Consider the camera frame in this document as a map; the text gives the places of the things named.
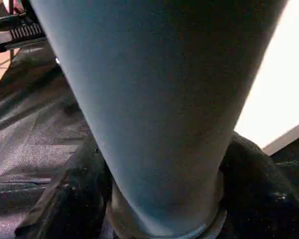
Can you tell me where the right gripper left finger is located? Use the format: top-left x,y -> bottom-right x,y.
14,139 -> 113,239

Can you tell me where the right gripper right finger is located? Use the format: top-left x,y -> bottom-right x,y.
218,131 -> 299,239

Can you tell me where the white plastic table top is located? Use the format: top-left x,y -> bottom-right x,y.
107,0 -> 299,239

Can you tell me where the white plastic table leg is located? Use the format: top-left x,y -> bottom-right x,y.
29,0 -> 290,239

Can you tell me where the black mat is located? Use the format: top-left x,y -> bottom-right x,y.
0,47 -> 299,239

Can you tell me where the black metal folding frame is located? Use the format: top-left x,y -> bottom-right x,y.
0,13 -> 48,53

